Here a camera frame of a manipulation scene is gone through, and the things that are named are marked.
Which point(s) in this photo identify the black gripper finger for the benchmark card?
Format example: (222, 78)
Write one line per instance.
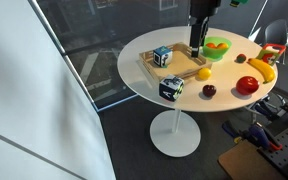
(194, 40)
(204, 31)

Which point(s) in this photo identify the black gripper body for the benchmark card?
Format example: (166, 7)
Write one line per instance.
(204, 8)

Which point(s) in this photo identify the zebra picture block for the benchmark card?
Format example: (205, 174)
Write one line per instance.
(170, 88)

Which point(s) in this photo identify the wooden tray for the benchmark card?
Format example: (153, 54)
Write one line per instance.
(180, 65)

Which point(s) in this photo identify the blue picture block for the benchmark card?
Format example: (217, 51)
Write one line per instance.
(162, 56)

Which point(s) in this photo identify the orange fruit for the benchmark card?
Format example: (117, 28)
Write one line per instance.
(222, 46)
(210, 45)

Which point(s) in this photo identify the green plastic bowl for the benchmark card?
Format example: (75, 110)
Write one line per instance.
(214, 53)

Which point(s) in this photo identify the yellow lemon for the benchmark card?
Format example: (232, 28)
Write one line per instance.
(204, 73)

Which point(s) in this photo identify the red strawberry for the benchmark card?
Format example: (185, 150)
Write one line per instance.
(241, 58)

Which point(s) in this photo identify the dark purple plum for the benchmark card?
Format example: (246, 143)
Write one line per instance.
(209, 90)

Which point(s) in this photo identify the red apple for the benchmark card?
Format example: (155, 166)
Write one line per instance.
(247, 85)

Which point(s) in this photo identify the yellow banana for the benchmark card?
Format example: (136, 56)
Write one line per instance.
(262, 69)

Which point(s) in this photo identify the grey office chair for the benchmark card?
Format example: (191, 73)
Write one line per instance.
(277, 31)

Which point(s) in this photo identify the red cube with holes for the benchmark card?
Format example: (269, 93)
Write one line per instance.
(275, 48)

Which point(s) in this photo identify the blue black clamp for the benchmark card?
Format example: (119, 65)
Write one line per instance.
(277, 110)

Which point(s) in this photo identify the blue orange clamp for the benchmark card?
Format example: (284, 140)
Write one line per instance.
(259, 135)

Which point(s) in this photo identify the brown wooden board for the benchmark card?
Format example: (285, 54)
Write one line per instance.
(247, 163)

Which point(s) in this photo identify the black pegboard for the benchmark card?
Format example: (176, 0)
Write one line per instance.
(287, 146)

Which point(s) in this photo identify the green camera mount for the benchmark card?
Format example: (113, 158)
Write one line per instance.
(239, 2)

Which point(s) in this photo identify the white table pedestal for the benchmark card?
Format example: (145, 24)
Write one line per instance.
(175, 135)

